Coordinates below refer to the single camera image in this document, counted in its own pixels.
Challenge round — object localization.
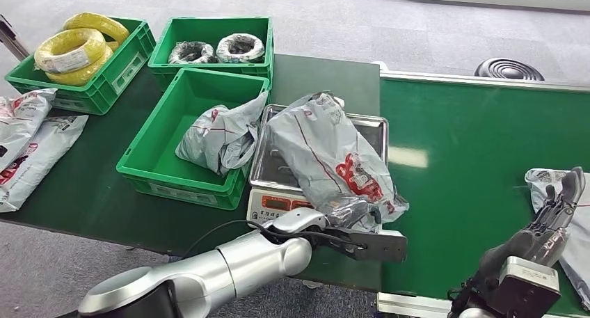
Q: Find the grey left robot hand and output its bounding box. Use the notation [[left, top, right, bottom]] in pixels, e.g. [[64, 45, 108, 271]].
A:
[[328, 199, 383, 232]]

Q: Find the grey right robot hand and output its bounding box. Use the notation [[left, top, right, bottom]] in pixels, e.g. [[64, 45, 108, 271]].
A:
[[477, 166, 587, 280]]

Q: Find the grey package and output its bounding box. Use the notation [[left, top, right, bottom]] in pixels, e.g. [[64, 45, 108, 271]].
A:
[[524, 168, 590, 312], [266, 91, 410, 234], [175, 92, 269, 177]]

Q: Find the grey package, red logo print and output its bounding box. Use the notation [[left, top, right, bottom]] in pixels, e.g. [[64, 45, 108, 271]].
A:
[[524, 168, 590, 312]]

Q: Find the green conveyor belt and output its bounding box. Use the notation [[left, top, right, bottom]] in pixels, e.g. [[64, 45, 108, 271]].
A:
[[375, 69, 590, 318]]

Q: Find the crumpled grey package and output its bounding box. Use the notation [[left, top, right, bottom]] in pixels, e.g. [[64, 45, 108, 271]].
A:
[[175, 92, 269, 177]]

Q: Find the white package with black label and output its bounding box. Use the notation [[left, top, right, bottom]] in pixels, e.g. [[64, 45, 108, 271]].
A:
[[0, 115, 89, 214]]

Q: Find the white package with red print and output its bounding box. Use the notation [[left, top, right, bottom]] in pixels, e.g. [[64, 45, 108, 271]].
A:
[[0, 88, 58, 172]]

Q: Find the electronic scale with steel tray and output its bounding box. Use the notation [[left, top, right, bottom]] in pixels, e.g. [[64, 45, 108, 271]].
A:
[[246, 104, 390, 229]]

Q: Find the black ribbed round disc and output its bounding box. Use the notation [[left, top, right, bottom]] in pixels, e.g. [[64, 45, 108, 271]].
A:
[[474, 57, 545, 81]]

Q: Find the empty-walled green plastic crate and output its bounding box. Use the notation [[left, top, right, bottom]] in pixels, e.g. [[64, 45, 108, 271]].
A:
[[115, 67, 272, 212]]

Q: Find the green crate with white label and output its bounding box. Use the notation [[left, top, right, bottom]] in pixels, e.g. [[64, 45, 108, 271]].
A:
[[4, 17, 157, 116]]

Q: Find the dark metal leg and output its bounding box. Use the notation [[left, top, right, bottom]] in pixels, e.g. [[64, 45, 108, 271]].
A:
[[0, 15, 29, 63]]

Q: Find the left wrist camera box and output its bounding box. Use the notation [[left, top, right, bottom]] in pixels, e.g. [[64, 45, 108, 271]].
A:
[[318, 227, 409, 264]]

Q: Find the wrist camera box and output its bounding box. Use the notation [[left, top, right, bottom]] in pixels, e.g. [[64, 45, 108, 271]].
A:
[[318, 227, 409, 264], [487, 255, 561, 318]]

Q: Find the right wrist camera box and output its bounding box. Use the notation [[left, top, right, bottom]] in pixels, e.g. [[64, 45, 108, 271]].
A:
[[487, 255, 561, 318]]

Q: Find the wrapped black wire coil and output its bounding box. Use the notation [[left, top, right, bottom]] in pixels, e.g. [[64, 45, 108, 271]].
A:
[[168, 41, 218, 65], [215, 33, 266, 64]]

